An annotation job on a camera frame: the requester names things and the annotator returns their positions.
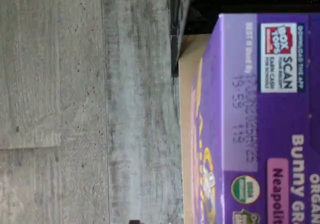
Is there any black metal shelving rack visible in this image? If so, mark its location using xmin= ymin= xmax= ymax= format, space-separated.
xmin=169 ymin=0 xmax=320 ymax=78

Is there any purple Annie's box pink patch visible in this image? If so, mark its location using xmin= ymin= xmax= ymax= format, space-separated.
xmin=190 ymin=13 xmax=320 ymax=224

